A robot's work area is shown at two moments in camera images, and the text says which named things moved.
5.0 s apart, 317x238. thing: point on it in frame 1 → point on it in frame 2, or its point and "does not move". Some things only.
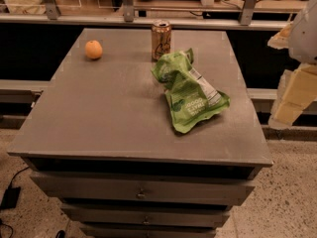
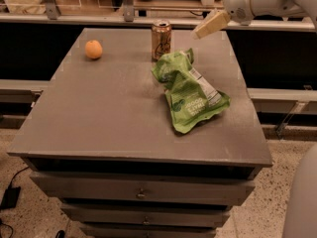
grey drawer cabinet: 99,142 does not move
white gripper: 305,39 → 238,4
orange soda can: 160,40 does not move
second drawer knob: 146,220 does not move
